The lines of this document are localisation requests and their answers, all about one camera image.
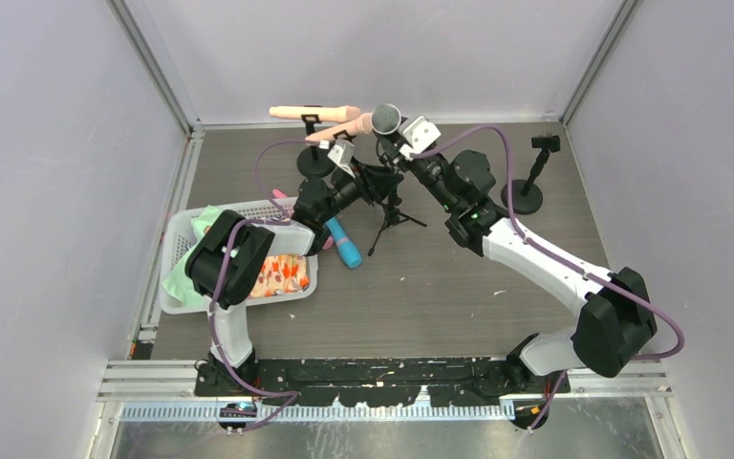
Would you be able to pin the black glitter microphone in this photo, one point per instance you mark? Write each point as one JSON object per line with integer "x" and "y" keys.
{"x": 386, "y": 120}

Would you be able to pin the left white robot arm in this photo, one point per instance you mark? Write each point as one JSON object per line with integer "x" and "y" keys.
{"x": 225, "y": 264}

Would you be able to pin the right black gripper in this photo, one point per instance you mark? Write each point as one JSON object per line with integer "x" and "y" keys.
{"x": 396, "y": 149}

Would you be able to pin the orange patterned cloth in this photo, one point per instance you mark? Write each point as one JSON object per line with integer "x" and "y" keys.
{"x": 281, "y": 275}

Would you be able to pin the green patterned cloth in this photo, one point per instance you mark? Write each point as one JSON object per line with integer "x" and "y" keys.
{"x": 185, "y": 230}

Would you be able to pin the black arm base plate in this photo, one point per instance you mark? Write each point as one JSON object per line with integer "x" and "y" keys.
{"x": 467, "y": 381}

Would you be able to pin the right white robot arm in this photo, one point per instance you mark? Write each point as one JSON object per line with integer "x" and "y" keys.
{"x": 612, "y": 324}

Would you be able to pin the beige microphone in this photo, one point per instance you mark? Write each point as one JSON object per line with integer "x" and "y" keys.
{"x": 338, "y": 114}
{"x": 361, "y": 125}

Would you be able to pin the blue toy microphone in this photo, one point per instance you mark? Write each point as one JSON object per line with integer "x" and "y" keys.
{"x": 347, "y": 250}

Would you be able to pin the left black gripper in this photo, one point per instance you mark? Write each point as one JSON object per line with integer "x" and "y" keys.
{"x": 366, "y": 181}

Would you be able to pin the white plastic basket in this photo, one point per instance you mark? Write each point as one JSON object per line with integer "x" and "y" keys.
{"x": 262, "y": 210}

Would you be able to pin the black tripod shock mount stand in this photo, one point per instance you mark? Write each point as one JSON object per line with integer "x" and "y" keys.
{"x": 393, "y": 216}

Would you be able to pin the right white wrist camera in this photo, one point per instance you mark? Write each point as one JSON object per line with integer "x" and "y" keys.
{"x": 418, "y": 134}

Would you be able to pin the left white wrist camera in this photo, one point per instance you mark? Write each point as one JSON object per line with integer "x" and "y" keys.
{"x": 326, "y": 145}

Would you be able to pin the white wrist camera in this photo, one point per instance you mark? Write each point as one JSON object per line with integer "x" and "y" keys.
{"x": 418, "y": 134}
{"x": 326, "y": 145}

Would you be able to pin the black round base clip stand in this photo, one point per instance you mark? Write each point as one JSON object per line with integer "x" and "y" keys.
{"x": 310, "y": 162}

